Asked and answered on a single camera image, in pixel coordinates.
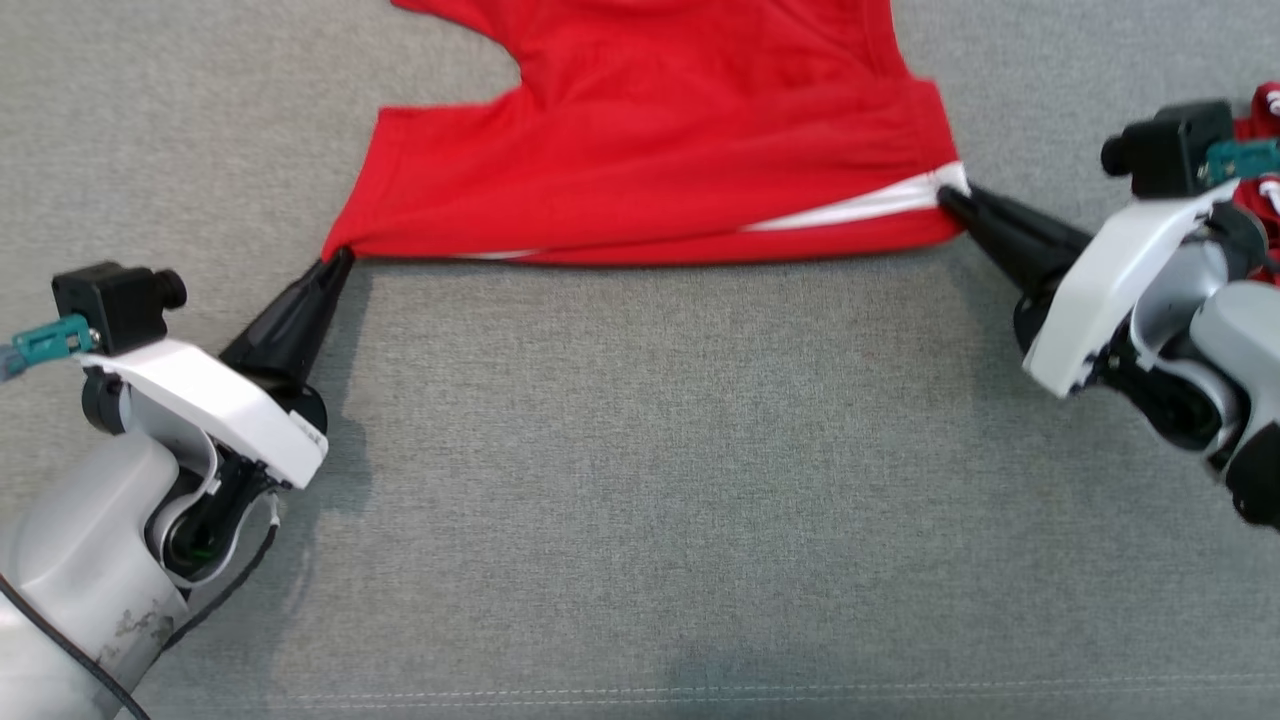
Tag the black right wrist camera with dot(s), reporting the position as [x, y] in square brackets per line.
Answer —
[1165, 150]

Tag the grey fabric sofa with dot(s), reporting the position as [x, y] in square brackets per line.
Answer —
[650, 480]

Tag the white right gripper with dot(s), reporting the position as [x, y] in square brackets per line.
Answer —
[1100, 290]

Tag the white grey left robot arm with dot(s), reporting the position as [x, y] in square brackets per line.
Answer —
[70, 540]

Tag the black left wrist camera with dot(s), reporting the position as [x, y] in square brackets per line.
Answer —
[115, 305]

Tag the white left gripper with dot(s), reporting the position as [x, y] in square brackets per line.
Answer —
[220, 405]

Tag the red Bulls 23 jersey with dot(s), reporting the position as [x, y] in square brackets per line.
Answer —
[1260, 125]

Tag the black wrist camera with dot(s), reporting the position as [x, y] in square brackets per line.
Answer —
[115, 305]
[1165, 150]

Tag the red shorts with white band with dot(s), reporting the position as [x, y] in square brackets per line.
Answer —
[650, 150]

